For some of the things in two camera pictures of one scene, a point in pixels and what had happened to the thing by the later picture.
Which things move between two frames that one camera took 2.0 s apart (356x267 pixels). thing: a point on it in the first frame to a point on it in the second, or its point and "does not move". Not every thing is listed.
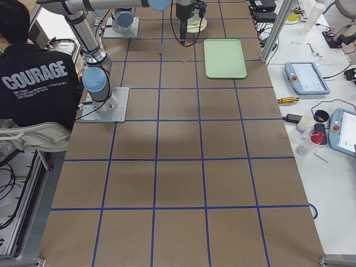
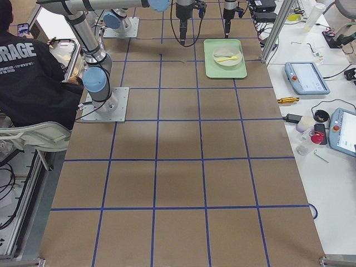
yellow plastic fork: x=190 y=26 to x=227 y=59
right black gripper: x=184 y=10 does not move
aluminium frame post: x=286 y=9 does not move
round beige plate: x=194 y=24 to x=227 y=57
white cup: x=306 y=122 does not move
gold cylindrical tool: x=288 y=99 does not move
